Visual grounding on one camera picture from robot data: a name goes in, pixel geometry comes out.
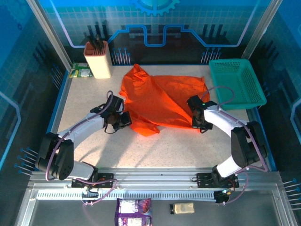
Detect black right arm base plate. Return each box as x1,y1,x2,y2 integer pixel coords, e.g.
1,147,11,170
196,172,240,189

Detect small beige box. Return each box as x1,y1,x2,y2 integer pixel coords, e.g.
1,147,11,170
169,202,195,215

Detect black utensil handles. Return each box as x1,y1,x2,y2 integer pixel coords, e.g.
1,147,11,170
87,34,105,50

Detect purple snack bag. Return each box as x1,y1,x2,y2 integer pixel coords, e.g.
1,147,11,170
114,198,153,226

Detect black controller box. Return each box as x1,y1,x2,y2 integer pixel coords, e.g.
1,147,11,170
214,190,233,203

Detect green and white package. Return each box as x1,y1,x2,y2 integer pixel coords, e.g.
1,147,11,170
68,62,93,79

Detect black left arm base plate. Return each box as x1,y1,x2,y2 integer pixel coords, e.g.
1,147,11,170
71,173,118,189

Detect teal plastic basket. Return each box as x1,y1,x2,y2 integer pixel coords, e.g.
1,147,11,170
208,58,268,111

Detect beige utensil holder block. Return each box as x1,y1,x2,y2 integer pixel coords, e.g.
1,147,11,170
83,40,112,79

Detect aluminium corner post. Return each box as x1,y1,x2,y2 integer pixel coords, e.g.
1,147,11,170
241,0,283,59
25,0,72,69

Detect aluminium frame rail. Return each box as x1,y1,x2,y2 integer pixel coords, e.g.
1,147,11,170
27,167,284,190

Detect orange t-shirt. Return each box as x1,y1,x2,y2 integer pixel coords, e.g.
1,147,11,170
119,63,210,137

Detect white slotted cable duct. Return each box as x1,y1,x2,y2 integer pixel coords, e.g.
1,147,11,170
37,190,217,201

